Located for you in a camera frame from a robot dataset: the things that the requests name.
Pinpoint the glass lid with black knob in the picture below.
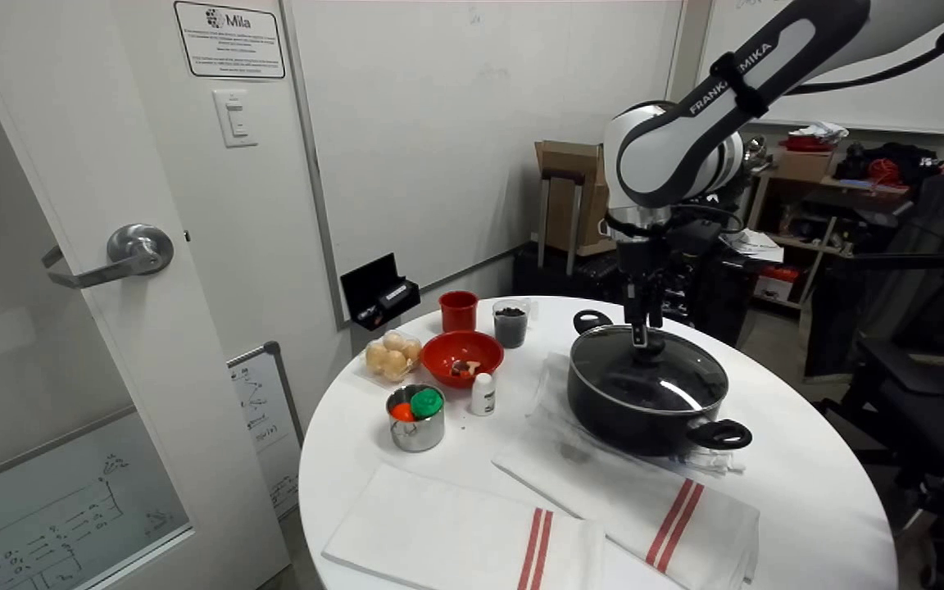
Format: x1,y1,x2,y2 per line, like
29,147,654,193
569,320,734,420

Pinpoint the white light switch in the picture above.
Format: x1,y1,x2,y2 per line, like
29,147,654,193
208,84,263,149

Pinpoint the silver lever door handle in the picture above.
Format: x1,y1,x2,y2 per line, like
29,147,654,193
39,219,176,290

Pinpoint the white printed wall sign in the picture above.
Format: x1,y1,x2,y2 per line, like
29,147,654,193
170,0,287,82

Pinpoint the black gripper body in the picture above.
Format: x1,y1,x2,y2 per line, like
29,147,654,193
609,208,734,287

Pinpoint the black marker holder box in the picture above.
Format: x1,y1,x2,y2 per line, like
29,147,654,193
336,251,423,334

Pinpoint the whiteboard with green writing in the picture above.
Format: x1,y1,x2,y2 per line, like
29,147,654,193
689,0,944,139

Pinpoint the red cup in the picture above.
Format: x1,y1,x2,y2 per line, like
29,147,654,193
434,287,481,337

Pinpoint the large cardboard box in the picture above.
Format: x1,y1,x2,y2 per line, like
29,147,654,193
530,138,618,262

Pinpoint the steel cup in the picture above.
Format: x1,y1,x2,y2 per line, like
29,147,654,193
383,382,447,454

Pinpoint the small leaning whiteboard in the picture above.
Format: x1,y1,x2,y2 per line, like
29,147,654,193
226,339,308,516

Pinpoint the white towel with red stripes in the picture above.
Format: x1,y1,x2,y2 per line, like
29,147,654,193
321,462,693,590
491,441,768,590

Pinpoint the small white bottle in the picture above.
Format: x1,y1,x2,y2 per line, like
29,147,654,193
466,371,499,420

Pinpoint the wooden shelf with clutter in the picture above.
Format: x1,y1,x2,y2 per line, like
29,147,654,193
741,134,915,320

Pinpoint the black office chair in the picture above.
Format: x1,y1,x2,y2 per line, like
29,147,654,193
801,167,944,590

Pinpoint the grey cup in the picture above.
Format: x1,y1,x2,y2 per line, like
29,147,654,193
491,301,530,350

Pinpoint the large wall whiteboard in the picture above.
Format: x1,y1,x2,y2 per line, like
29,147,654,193
279,0,689,329

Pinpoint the black cooking pot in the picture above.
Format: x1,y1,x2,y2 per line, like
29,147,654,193
568,306,757,457

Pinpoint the red and white container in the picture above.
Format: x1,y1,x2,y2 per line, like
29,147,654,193
752,264,801,306

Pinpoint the green round toy piece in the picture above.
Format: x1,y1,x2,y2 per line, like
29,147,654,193
407,382,447,423

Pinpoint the black equipment cart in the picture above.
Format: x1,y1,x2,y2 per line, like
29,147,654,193
600,215,768,346

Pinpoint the red bowl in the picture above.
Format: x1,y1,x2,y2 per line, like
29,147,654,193
417,329,509,394

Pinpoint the white door with frosted glass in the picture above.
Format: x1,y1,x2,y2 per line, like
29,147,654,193
0,0,296,590

